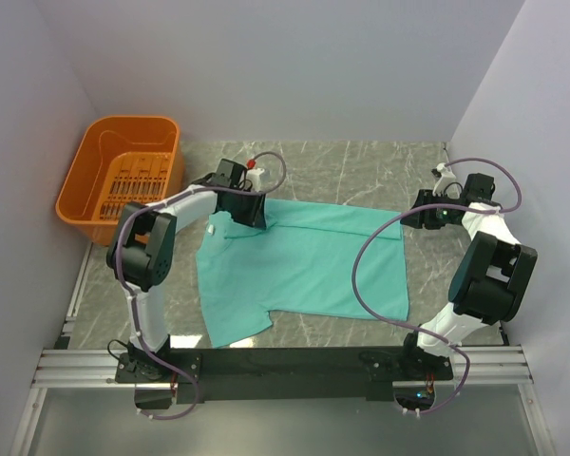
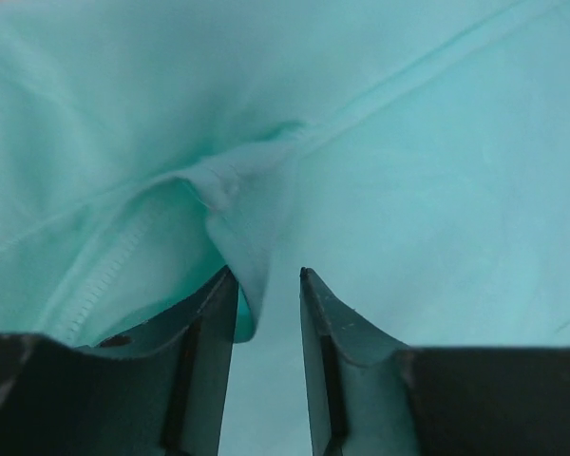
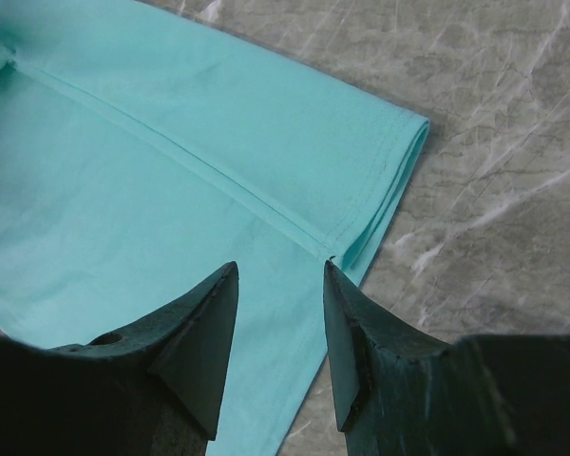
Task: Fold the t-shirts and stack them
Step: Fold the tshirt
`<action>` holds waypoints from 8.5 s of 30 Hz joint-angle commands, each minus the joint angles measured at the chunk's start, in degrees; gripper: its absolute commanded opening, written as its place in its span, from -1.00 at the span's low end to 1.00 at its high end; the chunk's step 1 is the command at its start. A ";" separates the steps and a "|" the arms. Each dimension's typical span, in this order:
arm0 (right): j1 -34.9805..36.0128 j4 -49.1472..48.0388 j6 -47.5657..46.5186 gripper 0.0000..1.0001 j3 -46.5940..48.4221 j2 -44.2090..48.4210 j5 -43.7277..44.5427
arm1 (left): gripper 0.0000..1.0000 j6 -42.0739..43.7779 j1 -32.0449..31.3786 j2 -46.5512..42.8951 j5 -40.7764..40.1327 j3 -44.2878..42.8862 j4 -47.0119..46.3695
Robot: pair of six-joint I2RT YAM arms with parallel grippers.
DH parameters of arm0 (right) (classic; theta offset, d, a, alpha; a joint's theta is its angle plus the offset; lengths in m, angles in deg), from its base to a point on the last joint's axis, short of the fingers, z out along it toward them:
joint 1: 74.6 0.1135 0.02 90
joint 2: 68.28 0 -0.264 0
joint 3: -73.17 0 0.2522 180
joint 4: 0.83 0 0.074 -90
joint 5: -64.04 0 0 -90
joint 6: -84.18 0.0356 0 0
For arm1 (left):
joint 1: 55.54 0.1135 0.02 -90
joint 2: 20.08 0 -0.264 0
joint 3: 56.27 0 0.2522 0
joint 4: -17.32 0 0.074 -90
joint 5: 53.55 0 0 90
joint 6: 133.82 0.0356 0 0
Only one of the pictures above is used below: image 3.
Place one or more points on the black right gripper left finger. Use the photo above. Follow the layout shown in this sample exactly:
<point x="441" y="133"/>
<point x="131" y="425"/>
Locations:
<point x="152" y="387"/>

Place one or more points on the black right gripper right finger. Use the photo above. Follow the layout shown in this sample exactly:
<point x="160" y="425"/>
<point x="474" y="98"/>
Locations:
<point x="399" y="391"/>

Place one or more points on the teal t shirt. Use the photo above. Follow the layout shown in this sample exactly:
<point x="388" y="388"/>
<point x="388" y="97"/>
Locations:
<point x="139" y="151"/>

